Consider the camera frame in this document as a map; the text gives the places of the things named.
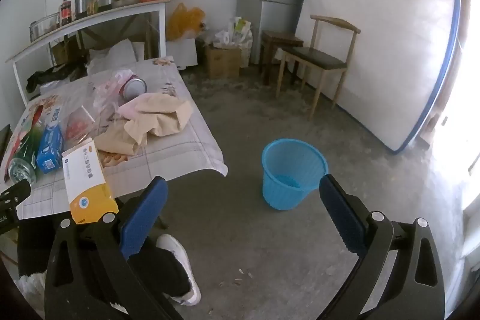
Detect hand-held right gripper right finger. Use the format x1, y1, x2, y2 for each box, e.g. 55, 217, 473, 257
319, 174, 445, 320

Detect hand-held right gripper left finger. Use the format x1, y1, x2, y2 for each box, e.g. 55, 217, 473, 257
44, 175, 184, 320

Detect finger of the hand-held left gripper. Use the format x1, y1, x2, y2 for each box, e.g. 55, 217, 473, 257
0, 179, 31, 210

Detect green plastic bottle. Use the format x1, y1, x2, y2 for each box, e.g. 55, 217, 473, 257
7, 129, 46, 186

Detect blue plastic basket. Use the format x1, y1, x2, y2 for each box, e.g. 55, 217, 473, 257
261, 139, 329, 211

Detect red plastic packet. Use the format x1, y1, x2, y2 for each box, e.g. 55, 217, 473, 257
122, 74, 148, 100

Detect person's white shoe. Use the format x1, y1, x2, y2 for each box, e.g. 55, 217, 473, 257
155, 234, 201, 306

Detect blue box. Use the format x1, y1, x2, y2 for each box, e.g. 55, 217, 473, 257
36, 106, 65, 174

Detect person's black trouser leg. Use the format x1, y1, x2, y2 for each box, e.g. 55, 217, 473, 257
148, 247, 193, 300

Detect white and orange box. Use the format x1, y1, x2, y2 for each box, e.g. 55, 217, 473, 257
61, 145, 120, 226

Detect red printed packet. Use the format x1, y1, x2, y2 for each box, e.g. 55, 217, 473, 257
9, 95, 51, 156

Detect clear packet with red contents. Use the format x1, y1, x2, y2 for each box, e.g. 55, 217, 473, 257
64, 106, 99, 141

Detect beige crumpled cloth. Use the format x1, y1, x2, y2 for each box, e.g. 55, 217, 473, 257
94, 93, 194, 156

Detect pink cloth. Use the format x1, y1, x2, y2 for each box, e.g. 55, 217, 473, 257
117, 95, 151, 117

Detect black clothes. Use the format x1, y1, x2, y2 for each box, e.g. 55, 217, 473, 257
26, 61, 89, 93

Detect brown cardboard box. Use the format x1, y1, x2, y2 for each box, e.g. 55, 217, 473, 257
50, 39, 81, 66

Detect wooden chair with dark seat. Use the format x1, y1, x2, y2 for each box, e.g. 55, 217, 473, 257
275, 15, 361, 118

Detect large white bag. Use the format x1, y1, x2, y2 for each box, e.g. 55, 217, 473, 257
88, 40, 136, 75

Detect glass lidded pot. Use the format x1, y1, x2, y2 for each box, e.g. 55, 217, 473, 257
29, 14, 61, 42

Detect dark wooden stool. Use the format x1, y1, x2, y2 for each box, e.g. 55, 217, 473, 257
260, 29, 304, 86

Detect white shelf table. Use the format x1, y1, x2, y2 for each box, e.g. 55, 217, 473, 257
4, 0, 173, 107

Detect white mattress with blue edge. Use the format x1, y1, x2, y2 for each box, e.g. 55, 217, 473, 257
296, 0, 460, 155

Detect yellow plastic bag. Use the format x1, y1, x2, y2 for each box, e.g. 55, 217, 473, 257
167, 2, 207, 41

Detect white printed plastic bag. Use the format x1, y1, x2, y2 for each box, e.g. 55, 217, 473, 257
229, 17, 253, 43

